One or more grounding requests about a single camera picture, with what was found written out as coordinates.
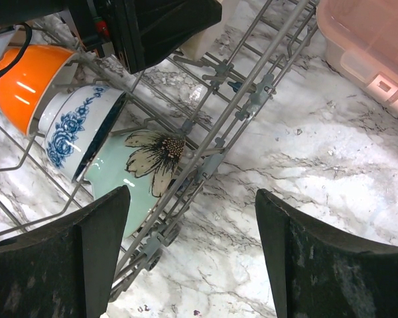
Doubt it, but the white round bowl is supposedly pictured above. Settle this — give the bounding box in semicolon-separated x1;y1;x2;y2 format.
0;44;78;136

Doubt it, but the blue floral bowl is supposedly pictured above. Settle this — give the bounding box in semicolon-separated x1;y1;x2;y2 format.
38;85;127;182

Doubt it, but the grey wire dish rack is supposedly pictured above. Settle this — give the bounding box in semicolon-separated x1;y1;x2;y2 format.
0;0;321;302

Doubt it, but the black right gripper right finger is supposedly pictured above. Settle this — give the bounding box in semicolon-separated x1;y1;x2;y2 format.
255;189;398;317

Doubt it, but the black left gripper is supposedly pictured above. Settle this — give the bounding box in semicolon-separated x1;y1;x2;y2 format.
0;0;222;74

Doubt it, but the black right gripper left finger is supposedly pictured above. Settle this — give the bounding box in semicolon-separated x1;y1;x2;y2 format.
0;185;130;317

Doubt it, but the beige patterned bowl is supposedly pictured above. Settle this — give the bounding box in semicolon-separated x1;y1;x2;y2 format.
180;0;240;61

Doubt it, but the celadon green bowl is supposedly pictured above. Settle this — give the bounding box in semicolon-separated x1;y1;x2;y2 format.
84;130;186;238

